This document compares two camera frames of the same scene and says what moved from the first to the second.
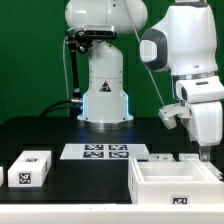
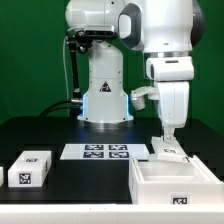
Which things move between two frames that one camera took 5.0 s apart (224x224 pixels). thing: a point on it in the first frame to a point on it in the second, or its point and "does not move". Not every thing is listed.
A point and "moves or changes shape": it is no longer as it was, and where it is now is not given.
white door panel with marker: [161, 157] moves or changes shape
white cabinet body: [174, 182] does not move
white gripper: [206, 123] to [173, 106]
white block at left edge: [1, 176] does not move
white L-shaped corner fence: [112, 214] does not move
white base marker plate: [103, 151] does not move
